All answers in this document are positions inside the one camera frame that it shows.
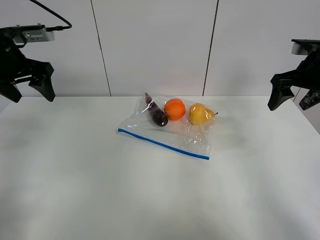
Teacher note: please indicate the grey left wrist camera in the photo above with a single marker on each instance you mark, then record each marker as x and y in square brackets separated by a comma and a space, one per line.
[33, 34]

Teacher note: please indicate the dark purple eggplant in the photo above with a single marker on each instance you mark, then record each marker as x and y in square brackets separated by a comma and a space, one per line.
[157, 115]

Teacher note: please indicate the clear zip bag blue seal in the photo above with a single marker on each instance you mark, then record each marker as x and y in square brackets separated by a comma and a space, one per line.
[178, 135]

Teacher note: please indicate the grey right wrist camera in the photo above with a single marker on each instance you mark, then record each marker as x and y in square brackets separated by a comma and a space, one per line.
[298, 49]

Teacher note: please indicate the orange fruit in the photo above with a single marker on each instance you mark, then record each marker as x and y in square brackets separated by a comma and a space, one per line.
[174, 109]

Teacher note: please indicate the yellow pear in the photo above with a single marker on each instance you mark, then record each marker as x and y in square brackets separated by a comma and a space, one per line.
[199, 114]

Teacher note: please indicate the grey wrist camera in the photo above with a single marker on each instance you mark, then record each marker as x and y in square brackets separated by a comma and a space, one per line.
[33, 34]
[298, 49]

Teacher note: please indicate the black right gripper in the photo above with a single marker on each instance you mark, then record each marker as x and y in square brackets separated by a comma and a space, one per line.
[306, 75]

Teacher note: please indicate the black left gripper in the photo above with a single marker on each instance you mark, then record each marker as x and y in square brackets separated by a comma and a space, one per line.
[15, 68]

